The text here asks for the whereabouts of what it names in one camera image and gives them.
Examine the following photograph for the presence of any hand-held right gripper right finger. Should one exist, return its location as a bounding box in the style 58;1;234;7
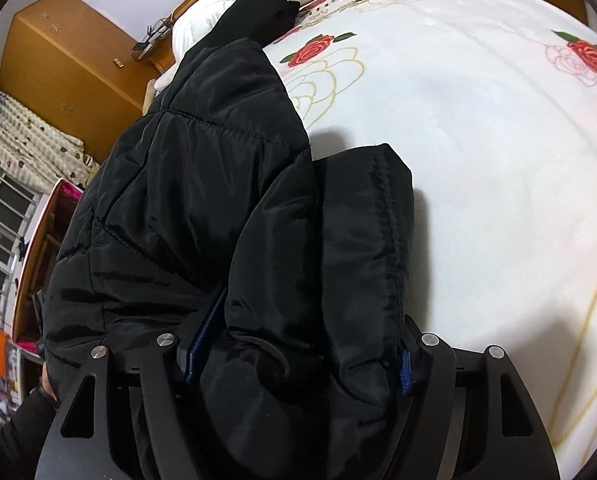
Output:
387;315;562;480

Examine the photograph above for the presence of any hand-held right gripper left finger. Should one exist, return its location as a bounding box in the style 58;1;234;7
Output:
36;285;230;480

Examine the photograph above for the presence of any black padded jacket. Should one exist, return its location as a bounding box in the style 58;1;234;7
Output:
41;37;415;480

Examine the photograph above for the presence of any person's left forearm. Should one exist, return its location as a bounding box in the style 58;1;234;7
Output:
0;387;58;480

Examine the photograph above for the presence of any person's left hand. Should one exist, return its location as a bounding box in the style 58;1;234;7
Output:
38;365;60;407

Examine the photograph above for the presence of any white-topped wooden desk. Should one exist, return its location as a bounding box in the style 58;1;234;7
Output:
9;180;85;357

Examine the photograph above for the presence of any orange box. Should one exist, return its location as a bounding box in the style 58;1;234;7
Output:
0;329;13;382

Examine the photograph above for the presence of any barred window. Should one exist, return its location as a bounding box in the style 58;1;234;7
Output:
0;164;48;332

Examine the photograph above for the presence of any white floral blanket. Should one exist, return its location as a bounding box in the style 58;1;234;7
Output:
146;0;597;480

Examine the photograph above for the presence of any patterned curtain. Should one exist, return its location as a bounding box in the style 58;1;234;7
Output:
0;87;100;195

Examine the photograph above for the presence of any wooden wardrobe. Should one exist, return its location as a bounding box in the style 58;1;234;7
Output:
0;0;155;162

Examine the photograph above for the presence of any black folded garment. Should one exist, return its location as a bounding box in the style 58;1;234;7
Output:
186;0;302;61

